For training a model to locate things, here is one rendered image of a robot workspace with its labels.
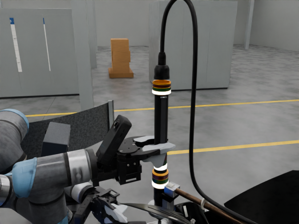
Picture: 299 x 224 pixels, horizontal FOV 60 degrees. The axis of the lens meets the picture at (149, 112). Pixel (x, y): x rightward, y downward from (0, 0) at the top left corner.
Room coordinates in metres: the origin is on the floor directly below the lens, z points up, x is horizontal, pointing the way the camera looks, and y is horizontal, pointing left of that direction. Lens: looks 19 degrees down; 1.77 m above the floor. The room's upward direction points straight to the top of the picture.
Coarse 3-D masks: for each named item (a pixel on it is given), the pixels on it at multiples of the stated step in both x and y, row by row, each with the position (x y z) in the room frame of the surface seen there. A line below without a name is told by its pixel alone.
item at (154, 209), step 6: (126, 204) 0.43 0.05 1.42; (132, 204) 0.43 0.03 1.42; (138, 204) 0.45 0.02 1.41; (144, 204) 0.47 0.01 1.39; (144, 210) 0.40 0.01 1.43; (150, 210) 0.41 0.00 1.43; (156, 210) 0.43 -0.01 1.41; (162, 210) 0.45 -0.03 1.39; (168, 210) 0.50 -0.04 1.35; (162, 216) 0.39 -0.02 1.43; (174, 216) 0.43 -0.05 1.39; (180, 216) 0.47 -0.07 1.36; (180, 222) 0.37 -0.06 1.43; (186, 222) 0.41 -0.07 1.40
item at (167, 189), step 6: (168, 186) 0.57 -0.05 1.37; (174, 186) 0.57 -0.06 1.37; (162, 192) 0.57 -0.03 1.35; (168, 192) 0.56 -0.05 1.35; (174, 192) 0.55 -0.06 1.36; (162, 198) 0.56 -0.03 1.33; (168, 198) 0.55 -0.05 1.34; (174, 198) 0.56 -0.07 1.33; (150, 204) 0.60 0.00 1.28; (162, 204) 0.57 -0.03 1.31; (168, 204) 0.56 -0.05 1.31; (156, 216) 0.56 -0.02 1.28
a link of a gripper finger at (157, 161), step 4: (160, 144) 0.57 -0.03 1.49; (164, 144) 0.57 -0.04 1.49; (168, 144) 0.57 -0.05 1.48; (172, 144) 0.58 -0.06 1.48; (144, 148) 0.55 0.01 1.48; (148, 148) 0.55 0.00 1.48; (152, 148) 0.55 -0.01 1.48; (156, 148) 0.55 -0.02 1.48; (160, 148) 0.55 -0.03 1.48; (164, 148) 0.55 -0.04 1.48; (168, 148) 0.56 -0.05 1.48; (172, 148) 0.57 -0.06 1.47; (160, 152) 0.55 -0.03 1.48; (164, 152) 0.55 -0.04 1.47; (152, 156) 0.55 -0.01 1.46; (156, 156) 0.55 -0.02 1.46; (160, 156) 0.56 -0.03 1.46; (164, 156) 0.56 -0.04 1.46; (144, 160) 0.54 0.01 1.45; (148, 160) 0.55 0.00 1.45; (152, 160) 0.55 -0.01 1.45; (156, 160) 0.55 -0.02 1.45; (160, 160) 0.56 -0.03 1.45; (156, 164) 0.55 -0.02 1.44; (160, 164) 0.56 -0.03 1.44
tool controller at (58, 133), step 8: (48, 128) 1.21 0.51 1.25; (56, 128) 1.24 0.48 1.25; (64, 128) 1.26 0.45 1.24; (48, 136) 1.12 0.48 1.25; (56, 136) 1.14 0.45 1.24; (64, 136) 1.16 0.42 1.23; (48, 144) 1.07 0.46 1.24; (56, 144) 1.07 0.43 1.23; (64, 144) 1.08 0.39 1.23; (48, 152) 1.07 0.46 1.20; (56, 152) 1.07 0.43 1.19; (64, 152) 1.08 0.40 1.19
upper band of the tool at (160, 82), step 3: (153, 81) 0.60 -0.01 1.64; (156, 81) 0.61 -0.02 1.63; (159, 81) 0.62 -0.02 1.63; (162, 81) 0.62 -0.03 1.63; (165, 81) 0.61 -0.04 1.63; (168, 81) 0.61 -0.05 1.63; (156, 84) 0.58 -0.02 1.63; (159, 84) 0.57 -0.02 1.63; (162, 84) 0.57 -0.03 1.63; (165, 84) 0.57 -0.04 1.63; (153, 90) 0.59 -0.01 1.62
